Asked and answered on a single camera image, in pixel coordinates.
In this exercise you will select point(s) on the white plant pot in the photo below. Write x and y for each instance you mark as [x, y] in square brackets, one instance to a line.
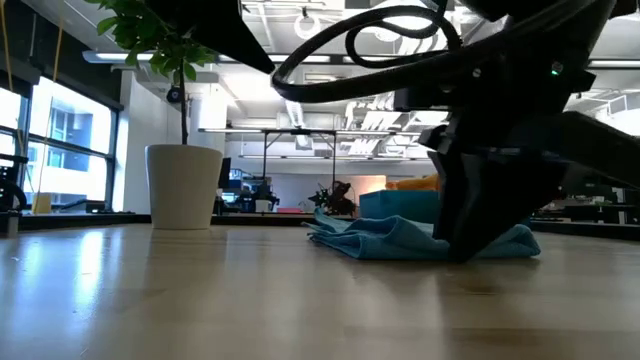
[185, 185]

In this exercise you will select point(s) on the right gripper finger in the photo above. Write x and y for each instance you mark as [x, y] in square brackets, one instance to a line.
[452, 200]
[515, 200]

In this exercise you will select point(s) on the teal microfiber towel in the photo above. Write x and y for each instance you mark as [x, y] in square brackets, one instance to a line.
[390, 240]

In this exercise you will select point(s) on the green leafy plant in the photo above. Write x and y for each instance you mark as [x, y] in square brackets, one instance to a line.
[150, 40]

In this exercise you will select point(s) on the orange microfiber towel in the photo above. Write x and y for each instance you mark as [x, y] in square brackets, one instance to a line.
[417, 184]

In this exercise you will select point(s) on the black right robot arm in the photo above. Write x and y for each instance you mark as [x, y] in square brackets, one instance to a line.
[550, 10]

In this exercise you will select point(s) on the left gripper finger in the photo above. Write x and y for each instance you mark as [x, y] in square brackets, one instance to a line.
[225, 30]

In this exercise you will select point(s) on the background black robot arm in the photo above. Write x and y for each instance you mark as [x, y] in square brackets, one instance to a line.
[260, 195]
[336, 199]

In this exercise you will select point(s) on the office window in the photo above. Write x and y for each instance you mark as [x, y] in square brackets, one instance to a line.
[70, 145]

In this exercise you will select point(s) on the long ceiling light bar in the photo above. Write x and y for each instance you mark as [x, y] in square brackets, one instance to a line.
[305, 58]

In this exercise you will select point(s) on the black ceiling camera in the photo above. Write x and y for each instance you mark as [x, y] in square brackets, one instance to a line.
[174, 94]

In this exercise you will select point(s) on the blue plastic bin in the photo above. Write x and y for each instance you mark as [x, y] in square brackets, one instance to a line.
[400, 204]

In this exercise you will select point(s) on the black background stand frame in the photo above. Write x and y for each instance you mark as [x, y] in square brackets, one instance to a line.
[334, 160]

